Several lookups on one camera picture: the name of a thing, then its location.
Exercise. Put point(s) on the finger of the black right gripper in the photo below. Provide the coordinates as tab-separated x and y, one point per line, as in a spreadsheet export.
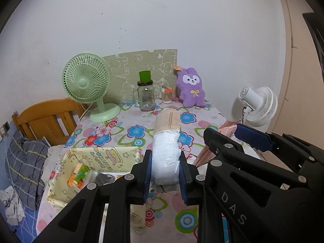
259	169
292	151

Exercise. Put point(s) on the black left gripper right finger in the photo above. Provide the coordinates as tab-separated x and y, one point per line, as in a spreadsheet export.
193	193

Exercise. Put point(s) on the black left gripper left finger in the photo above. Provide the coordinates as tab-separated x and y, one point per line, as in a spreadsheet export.
96	207

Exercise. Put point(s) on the pink baby tissue pack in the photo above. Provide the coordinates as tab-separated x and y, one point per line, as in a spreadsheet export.
215	141

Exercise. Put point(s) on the white cotton pad pack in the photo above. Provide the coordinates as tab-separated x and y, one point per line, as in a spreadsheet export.
165	164

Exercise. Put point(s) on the green orange tissue pack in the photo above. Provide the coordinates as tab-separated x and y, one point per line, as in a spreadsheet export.
78	176

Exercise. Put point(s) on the white standing fan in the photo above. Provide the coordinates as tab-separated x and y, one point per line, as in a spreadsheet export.
261	105

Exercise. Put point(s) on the floral tablecloth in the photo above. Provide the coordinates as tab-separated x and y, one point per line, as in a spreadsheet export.
164	217

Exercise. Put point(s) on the crumpled white cloth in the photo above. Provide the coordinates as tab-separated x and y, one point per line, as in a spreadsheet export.
14	211

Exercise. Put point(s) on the purple plush bunny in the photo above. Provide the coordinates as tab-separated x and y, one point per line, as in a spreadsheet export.
189	85

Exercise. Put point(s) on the small toothpick jar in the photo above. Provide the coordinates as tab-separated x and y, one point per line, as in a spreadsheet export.
167	94

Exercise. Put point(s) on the yellow cartoon fabric storage box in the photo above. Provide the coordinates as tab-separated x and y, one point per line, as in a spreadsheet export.
117	161

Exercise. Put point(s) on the grey plaid pillow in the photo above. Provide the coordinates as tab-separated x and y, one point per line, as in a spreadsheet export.
24	167

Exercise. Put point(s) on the glass mason jar mug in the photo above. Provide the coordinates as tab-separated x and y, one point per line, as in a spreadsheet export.
143	95

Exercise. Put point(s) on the green desk fan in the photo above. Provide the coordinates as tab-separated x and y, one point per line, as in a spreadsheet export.
86	79

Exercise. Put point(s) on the wall power outlet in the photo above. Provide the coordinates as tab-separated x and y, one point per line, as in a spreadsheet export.
5	128

